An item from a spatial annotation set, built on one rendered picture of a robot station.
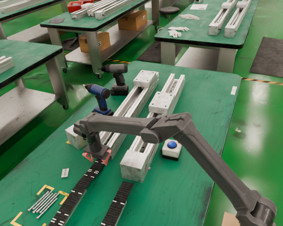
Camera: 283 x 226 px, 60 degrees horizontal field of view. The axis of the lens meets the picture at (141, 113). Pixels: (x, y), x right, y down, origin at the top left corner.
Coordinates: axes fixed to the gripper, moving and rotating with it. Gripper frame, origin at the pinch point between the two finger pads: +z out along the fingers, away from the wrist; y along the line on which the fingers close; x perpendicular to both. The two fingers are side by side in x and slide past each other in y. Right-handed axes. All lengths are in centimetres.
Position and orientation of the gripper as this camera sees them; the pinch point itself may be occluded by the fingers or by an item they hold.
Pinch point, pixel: (99, 162)
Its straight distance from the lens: 121.6
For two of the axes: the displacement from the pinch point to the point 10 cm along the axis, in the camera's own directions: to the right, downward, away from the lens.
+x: -3.4, 5.7, -7.5
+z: 0.6, 8.1, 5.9
